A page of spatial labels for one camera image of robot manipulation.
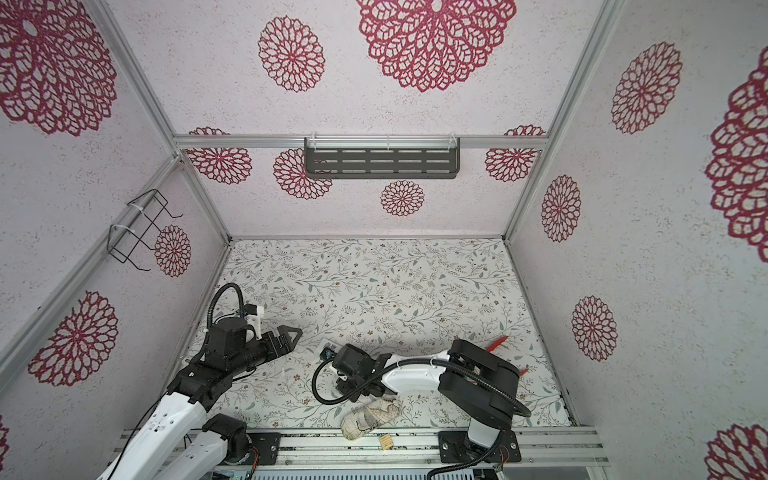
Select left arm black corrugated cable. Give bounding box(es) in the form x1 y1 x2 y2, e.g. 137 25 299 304
206 281 247 331

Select black wire wall rack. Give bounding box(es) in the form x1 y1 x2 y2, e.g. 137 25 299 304
106 188 183 272

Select dark slotted wall shelf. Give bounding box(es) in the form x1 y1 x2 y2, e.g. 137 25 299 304
304 137 460 180

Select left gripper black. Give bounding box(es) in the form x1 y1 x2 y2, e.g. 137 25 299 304
230 323 302 377

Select crumpled patterned cloth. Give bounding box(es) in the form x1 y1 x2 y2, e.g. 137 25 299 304
341 396 402 441

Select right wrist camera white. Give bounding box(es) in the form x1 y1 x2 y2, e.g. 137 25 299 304
318 345 337 371

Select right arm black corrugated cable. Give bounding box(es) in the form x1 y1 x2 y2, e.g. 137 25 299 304
310 356 533 480

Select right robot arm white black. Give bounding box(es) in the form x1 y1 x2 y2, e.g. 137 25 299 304
311 339 532 447

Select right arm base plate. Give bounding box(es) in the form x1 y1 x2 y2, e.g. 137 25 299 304
437 430 522 464

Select red handled pliers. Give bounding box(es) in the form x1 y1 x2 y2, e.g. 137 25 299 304
486 336 529 378

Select small wooden block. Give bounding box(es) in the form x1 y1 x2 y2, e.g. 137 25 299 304
379 434 394 451

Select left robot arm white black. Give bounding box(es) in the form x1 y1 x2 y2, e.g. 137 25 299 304
99 282 303 479

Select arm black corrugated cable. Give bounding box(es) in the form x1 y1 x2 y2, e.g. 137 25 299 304
206 281 247 331
310 356 533 480

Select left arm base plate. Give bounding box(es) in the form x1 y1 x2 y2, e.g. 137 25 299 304
244 432 282 467

